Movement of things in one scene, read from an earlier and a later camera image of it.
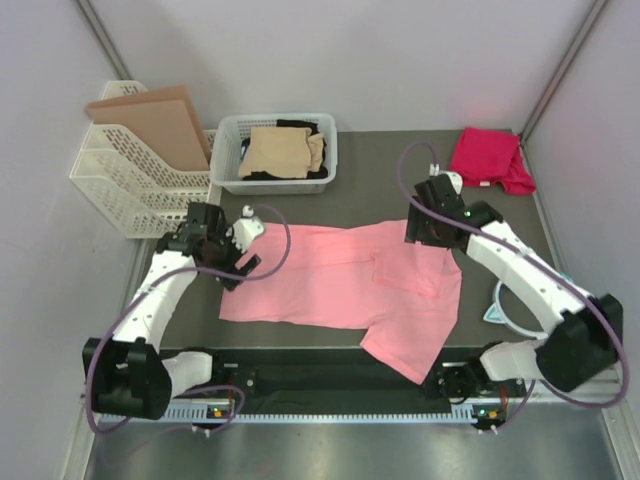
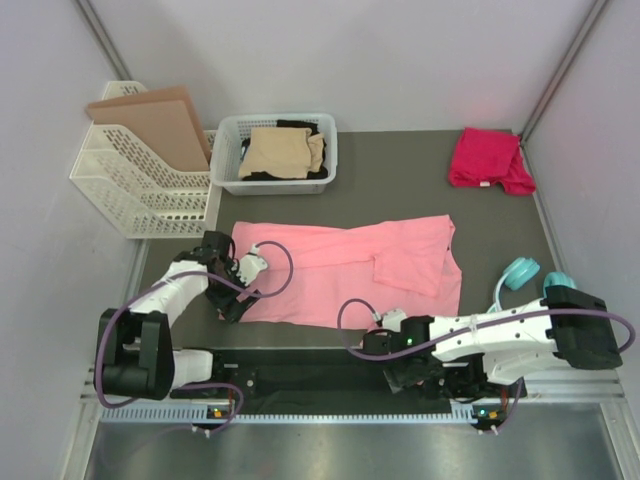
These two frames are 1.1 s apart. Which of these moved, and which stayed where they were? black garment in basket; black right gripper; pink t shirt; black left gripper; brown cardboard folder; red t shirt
Moved: black right gripper; black left gripper
Stayed: black garment in basket; brown cardboard folder; red t shirt; pink t shirt
